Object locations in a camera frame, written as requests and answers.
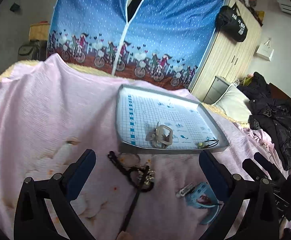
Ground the silver hair barrette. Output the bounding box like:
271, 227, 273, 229
175, 183, 195, 198

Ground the beige square hair claw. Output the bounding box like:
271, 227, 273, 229
146, 122, 173, 149

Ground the silver rhinestone brooch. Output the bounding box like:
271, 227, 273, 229
138, 167, 155, 187

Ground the black hair clip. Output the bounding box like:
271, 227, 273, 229
107, 151, 154, 193

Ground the black puffer jacket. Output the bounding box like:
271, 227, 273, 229
238, 72, 291, 171

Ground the white pillow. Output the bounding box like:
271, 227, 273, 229
213, 84, 251, 123

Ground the dark wooden headboard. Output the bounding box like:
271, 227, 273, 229
269, 83, 291, 104

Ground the grey bedside cabinet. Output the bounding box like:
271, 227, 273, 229
203, 76, 231, 105

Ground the pink floral bed sheet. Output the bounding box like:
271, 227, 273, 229
0, 52, 291, 240

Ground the light wooden wardrobe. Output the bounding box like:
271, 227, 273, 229
189, 0, 262, 101

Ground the grey tray with grid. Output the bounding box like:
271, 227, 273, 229
116, 85, 230, 154

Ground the white paper gift bag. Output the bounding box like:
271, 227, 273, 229
256, 38, 274, 61

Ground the black tote bag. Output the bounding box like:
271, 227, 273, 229
216, 3, 248, 42

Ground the blue fabric wardrobe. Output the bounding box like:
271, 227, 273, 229
47, 0, 224, 90

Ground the white air conditioner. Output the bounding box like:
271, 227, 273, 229
277, 0, 291, 14

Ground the grey suitcase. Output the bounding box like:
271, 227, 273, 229
17, 40, 47, 61

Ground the small wooden cabinet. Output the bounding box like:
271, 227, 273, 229
28, 22, 50, 41

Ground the black hair tie with bead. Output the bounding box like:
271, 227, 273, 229
197, 139, 219, 149

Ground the green wall ornament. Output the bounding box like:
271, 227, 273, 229
9, 3, 20, 12

